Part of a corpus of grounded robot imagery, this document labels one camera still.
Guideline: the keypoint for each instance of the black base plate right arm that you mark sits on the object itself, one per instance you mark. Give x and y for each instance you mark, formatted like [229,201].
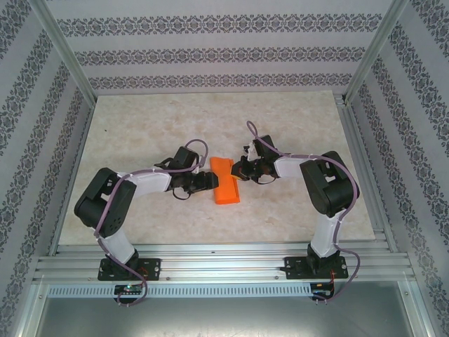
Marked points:
[293,268]

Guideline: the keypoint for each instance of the black base plate left arm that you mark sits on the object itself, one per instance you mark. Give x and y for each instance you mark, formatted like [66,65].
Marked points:
[151,268]

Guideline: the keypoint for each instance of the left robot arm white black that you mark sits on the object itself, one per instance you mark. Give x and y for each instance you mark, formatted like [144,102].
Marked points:
[151,182]

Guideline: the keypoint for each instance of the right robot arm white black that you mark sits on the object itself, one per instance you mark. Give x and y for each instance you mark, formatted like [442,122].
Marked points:
[326,196]

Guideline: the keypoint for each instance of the grey metal sheet panel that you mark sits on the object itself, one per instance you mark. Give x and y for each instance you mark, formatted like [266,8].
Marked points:
[224,319]

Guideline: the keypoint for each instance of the small circuit board green light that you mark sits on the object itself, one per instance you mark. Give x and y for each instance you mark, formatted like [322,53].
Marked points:
[128,289]

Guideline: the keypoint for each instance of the wide aluminium base rail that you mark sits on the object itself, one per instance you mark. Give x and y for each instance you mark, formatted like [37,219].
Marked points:
[224,263]

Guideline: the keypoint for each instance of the aluminium side rail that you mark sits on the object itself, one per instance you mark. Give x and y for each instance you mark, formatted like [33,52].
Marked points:
[382,235]
[72,175]

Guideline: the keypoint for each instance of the aluminium frame post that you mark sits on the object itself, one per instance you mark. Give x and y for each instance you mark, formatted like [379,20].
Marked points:
[63,52]
[377,52]

